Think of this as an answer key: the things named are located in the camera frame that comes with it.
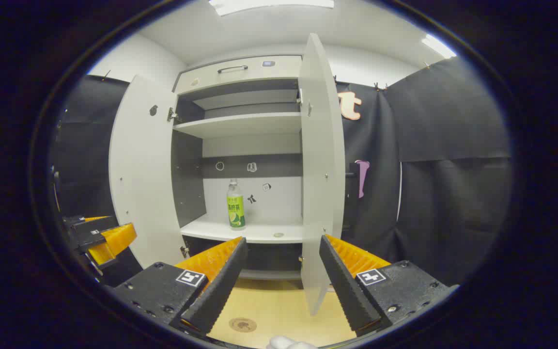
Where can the long ceiling light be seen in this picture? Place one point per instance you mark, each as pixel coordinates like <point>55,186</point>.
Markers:
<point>269,6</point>

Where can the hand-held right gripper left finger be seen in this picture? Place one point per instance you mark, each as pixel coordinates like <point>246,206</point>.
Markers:
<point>221,291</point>

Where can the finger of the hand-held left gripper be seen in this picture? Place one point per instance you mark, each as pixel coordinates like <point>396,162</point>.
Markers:
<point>85,219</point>
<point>114,240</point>

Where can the black backdrop cloth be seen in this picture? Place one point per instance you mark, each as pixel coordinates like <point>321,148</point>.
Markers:
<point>453,194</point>

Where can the small ceiling light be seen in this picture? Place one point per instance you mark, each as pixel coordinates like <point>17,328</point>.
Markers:
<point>439,47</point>

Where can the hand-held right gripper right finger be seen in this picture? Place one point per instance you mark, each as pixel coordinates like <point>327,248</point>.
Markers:
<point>347,291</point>

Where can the green label plastic bottle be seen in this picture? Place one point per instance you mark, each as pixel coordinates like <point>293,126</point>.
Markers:
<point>236,208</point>

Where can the round brown coaster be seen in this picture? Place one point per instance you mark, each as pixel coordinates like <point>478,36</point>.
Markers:
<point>242,325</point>

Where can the white cabinet door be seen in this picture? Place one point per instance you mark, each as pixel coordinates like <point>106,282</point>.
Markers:
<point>320,169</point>
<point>143,169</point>

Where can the white cabinet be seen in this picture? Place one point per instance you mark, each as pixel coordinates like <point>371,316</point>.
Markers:
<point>245,125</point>

